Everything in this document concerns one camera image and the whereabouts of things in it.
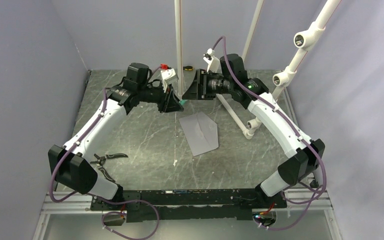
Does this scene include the white pvc pipe frame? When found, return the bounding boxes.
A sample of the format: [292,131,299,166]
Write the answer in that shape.
[173,0,343,140]

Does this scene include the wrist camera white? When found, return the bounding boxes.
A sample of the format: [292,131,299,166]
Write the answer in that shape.
[203,48,221,73]
[159,63,179,93]

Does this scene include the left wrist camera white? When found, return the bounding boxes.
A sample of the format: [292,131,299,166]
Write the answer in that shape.
[159,63,179,93]

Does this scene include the green white glue stick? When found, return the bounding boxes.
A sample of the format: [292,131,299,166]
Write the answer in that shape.
[179,100,187,107]

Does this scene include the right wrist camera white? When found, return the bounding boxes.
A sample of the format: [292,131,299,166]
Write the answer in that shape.
[203,48,221,73]

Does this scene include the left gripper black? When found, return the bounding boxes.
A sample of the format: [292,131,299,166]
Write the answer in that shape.
[138,79,184,114]

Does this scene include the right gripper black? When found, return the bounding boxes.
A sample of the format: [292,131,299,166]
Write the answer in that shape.
[181,69,233,101]

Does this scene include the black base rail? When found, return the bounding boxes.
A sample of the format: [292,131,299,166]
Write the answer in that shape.
[90,188,287,223]

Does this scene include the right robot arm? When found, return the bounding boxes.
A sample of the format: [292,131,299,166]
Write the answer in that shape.
[182,53,325,208]

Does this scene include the black handled pliers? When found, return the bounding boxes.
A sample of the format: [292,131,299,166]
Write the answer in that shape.
[89,152,129,183]

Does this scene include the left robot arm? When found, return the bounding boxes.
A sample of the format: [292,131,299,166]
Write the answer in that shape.
[48,62,184,210]

